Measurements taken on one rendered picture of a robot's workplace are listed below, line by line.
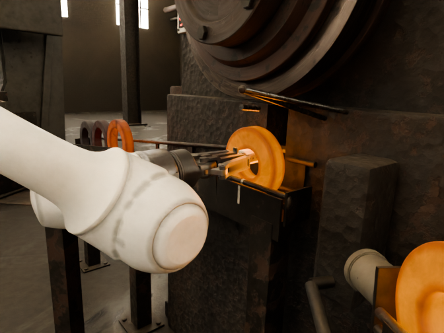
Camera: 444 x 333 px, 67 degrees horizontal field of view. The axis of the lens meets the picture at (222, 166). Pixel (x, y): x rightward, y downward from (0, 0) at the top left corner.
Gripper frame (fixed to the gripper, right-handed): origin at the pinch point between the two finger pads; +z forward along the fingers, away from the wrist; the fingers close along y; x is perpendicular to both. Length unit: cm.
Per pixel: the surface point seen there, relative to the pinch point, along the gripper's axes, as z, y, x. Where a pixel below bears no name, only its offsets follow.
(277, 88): -2.1, 8.0, 14.1
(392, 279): -13.9, 36.2, -5.0
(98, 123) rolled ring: -1, -90, -3
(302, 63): -1.9, 13.2, 18.2
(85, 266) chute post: -9, -108, -75
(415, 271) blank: -15.1, 38.8, -2.3
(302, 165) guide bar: 5.8, 8.4, -1.5
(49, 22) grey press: 27, -264, 57
